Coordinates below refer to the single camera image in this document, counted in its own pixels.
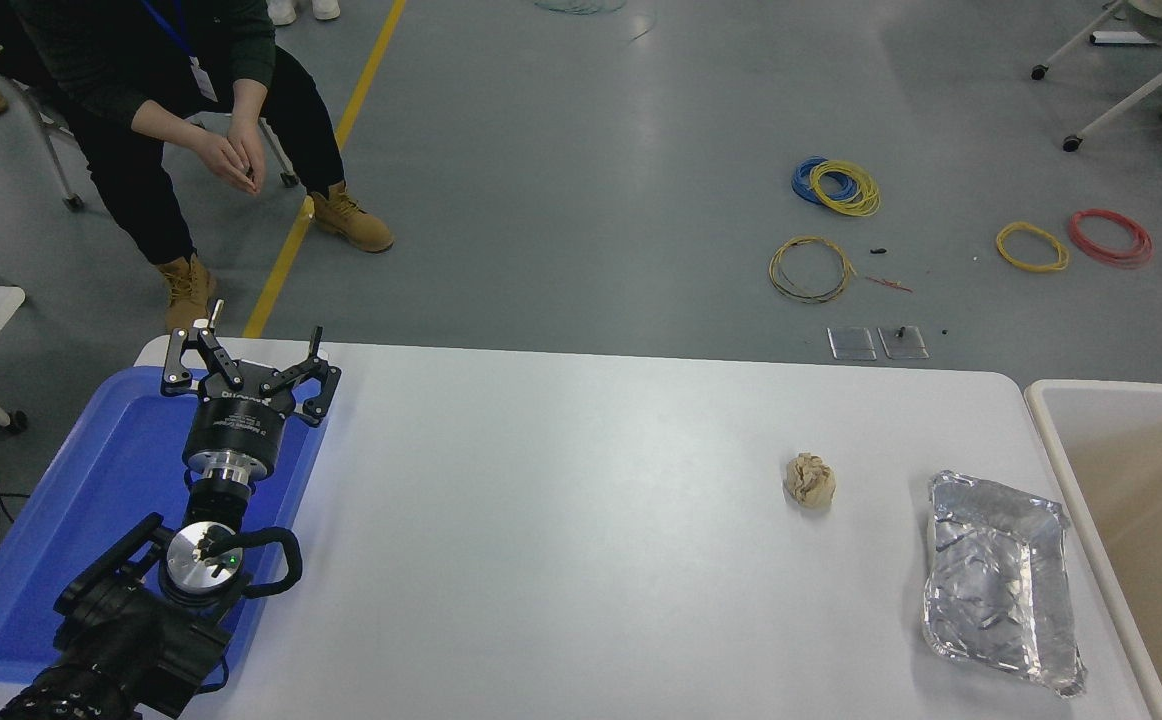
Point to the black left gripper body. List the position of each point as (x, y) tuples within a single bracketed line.
[(239, 428)]

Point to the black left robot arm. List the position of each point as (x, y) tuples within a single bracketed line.
[(131, 640)]

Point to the person's left forearm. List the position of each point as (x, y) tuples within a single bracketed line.
[(249, 98)]

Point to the person's right forearm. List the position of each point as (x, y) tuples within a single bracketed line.
[(166, 122)]

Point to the person's right hand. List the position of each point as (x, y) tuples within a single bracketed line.
[(221, 160)]

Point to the person's left hand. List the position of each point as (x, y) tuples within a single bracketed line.
[(251, 140)]

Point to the blue plastic tray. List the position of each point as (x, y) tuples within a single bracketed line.
[(91, 500)]

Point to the grey wheeled chair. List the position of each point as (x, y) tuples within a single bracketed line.
[(46, 140)]

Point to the person's white shoe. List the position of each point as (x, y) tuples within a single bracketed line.
[(283, 10), (326, 8)]

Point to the crumpled tan paper ball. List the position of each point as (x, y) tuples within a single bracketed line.
[(811, 482)]

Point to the clear floor plate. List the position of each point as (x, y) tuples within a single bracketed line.
[(853, 345), (903, 347)]

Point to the crumpled silver foil tray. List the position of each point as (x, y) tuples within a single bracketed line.
[(1001, 590)]

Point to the large pale bin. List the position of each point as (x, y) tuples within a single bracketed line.
[(1141, 500)]

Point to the white-framed wheeled chair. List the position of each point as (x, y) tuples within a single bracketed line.
[(1156, 85)]

